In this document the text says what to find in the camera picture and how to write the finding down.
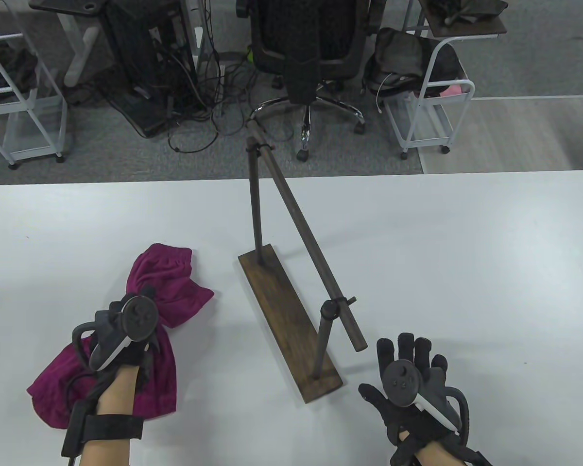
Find black disc tracker controller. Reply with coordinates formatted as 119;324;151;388
72;297;159;373
383;360;469;433

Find pile of dark items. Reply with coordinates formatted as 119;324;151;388
420;0;508;25

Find black bag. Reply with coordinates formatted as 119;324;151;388
364;27;467;98

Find black hanging garment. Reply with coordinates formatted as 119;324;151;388
284;0;321;102

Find magenta shorts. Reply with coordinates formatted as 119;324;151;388
27;244;215;430

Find person's right forearm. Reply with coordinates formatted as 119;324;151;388
412;444;467;466

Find brown side table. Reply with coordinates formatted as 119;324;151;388
401;0;508;39

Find person's left hand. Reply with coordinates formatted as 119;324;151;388
88;286;164;373

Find wooden desktop rack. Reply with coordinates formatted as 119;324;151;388
245;119;368;404

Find black wrist band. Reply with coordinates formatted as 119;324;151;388
61;403;145;458
447;449;494;466

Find black computer tower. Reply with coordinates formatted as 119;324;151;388
100;0;197;139

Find thin white cable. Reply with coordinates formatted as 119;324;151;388
375;73;404;113

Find person's right hand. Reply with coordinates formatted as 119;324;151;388
359;333;468;466

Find short black glove cable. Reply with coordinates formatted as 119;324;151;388
67;371;103;409

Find tangle of black cables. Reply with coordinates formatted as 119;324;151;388
148;24;292;155

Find black office chair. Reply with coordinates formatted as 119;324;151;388
236;0;387;162

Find person's left forearm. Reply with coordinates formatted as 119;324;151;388
78;364;144;466

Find dark desk with white leg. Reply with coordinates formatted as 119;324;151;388
29;0;112;89

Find white wire cart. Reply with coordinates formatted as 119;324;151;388
381;36;476;160
0;34;69;169

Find dark cloth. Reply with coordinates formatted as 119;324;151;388
0;46;39;95

